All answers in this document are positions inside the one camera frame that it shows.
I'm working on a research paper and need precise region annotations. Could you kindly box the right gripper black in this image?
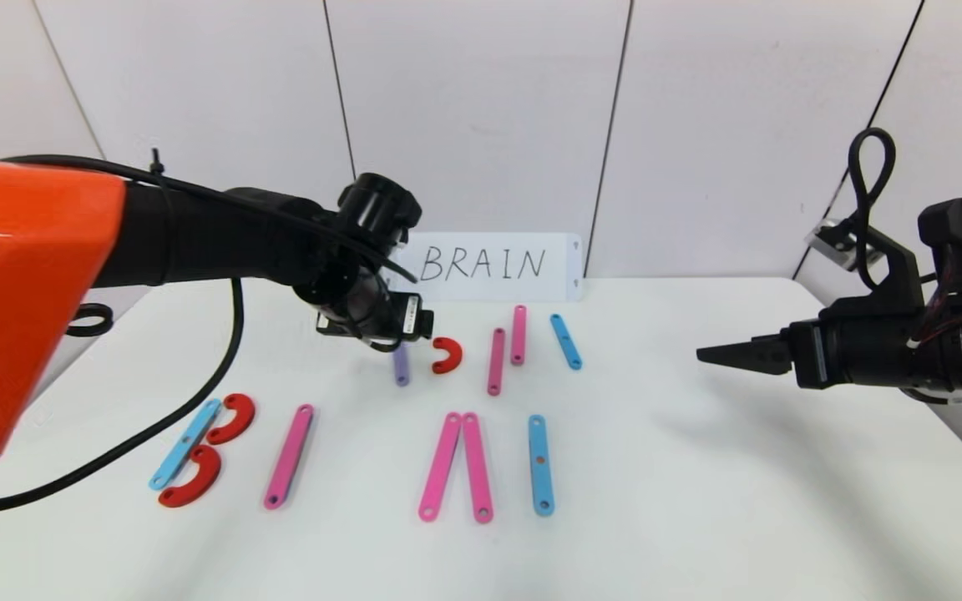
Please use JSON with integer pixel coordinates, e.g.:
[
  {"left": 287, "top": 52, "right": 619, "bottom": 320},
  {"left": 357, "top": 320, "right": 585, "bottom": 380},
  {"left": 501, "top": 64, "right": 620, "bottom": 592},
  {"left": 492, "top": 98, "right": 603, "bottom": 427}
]
[{"left": 696, "top": 317, "right": 916, "bottom": 391}]

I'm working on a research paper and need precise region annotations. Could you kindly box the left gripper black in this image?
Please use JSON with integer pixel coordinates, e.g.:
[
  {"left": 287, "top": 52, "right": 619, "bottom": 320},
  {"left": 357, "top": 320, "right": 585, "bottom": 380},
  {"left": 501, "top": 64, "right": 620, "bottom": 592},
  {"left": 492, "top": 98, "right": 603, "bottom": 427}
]
[{"left": 351, "top": 266, "right": 434, "bottom": 343}]

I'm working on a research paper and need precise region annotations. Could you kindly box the small red arc piece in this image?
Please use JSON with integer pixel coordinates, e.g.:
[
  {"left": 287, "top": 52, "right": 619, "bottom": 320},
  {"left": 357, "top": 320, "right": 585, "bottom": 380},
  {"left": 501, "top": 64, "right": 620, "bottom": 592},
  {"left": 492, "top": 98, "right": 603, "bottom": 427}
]
[{"left": 433, "top": 336, "right": 463, "bottom": 375}]

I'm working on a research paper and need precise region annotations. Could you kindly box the long pink bar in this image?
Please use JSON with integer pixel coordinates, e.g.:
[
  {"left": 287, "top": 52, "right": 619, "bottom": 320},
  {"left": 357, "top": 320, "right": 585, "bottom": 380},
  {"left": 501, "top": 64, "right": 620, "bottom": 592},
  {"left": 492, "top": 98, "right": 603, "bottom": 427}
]
[
  {"left": 487, "top": 328, "right": 507, "bottom": 396},
  {"left": 462, "top": 412, "right": 495, "bottom": 524},
  {"left": 418, "top": 412, "right": 463, "bottom": 523},
  {"left": 263, "top": 404, "right": 315, "bottom": 510}
]

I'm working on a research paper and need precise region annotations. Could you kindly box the white sign reading BRAIN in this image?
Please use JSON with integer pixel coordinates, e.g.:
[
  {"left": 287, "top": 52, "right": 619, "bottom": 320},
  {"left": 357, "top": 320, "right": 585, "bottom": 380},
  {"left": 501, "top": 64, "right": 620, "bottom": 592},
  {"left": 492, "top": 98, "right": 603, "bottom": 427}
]
[{"left": 389, "top": 233, "right": 584, "bottom": 303}]

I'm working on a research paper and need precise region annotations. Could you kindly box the short blue bar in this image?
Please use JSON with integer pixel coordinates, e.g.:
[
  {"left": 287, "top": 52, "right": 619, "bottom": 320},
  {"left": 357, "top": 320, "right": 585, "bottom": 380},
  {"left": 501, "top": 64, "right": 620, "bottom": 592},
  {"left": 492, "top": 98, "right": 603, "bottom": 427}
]
[{"left": 549, "top": 314, "right": 583, "bottom": 371}]

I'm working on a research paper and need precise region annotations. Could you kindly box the long blue bar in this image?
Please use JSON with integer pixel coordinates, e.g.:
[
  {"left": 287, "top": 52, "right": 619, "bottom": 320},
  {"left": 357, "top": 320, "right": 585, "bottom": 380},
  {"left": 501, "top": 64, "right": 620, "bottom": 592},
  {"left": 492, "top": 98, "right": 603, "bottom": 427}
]
[
  {"left": 149, "top": 398, "right": 223, "bottom": 491},
  {"left": 528, "top": 414, "right": 555, "bottom": 516}
]

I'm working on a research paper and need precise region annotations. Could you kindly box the large red arc piece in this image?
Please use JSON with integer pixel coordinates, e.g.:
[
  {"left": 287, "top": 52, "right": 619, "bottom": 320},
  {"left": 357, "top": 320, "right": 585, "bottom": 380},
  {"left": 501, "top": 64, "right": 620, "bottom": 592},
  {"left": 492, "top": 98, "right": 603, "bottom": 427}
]
[
  {"left": 158, "top": 444, "right": 223, "bottom": 508},
  {"left": 205, "top": 393, "right": 256, "bottom": 445}
]

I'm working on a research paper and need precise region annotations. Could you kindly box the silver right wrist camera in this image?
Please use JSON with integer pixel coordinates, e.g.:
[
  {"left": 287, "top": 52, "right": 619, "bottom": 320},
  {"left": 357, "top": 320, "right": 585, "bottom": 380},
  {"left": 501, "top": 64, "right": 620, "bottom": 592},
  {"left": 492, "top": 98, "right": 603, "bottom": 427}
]
[{"left": 807, "top": 217, "right": 866, "bottom": 270}]

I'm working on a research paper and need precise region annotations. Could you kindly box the black right camera bracket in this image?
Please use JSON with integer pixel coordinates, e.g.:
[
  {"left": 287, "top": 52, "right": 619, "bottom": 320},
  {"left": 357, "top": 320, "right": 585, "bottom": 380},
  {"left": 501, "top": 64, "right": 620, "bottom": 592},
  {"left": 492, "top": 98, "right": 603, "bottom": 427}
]
[{"left": 823, "top": 219, "right": 926, "bottom": 322}]

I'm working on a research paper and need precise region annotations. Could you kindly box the black right arm cable loop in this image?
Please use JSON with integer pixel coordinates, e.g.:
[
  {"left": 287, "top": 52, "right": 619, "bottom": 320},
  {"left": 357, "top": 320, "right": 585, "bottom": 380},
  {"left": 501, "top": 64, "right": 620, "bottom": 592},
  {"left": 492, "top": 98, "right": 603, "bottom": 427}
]
[{"left": 848, "top": 127, "right": 897, "bottom": 289}]

